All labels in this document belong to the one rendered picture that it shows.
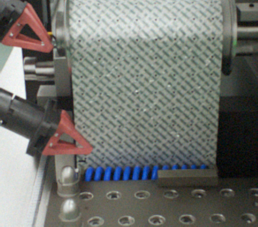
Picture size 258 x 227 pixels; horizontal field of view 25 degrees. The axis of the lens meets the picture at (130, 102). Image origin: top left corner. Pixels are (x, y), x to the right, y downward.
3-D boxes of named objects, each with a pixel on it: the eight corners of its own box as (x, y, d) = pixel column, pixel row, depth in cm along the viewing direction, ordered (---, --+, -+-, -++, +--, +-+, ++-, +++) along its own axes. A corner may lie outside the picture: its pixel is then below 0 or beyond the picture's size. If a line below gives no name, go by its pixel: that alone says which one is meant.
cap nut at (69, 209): (59, 219, 83) (57, 193, 82) (84, 219, 83) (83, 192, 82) (57, 235, 80) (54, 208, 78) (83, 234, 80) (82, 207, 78)
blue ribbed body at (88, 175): (85, 181, 97) (84, 163, 96) (211, 178, 98) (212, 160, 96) (84, 192, 94) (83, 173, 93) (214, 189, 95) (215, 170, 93)
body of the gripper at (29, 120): (35, 159, 90) (-8, 139, 88) (42, 131, 99) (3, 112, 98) (53, 127, 88) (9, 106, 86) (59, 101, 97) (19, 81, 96)
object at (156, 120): (78, 177, 98) (72, 76, 90) (214, 174, 98) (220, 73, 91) (78, 178, 97) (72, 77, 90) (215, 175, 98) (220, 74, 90)
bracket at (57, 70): (46, 196, 113) (34, 49, 101) (79, 195, 113) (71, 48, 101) (43, 211, 108) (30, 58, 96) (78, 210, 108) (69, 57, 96)
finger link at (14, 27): (38, 70, 93) (-11, 36, 91) (42, 57, 100) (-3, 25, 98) (62, 37, 91) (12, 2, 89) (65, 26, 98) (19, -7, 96)
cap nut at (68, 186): (58, 185, 92) (56, 161, 90) (80, 184, 92) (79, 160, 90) (56, 197, 89) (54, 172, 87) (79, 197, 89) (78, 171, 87)
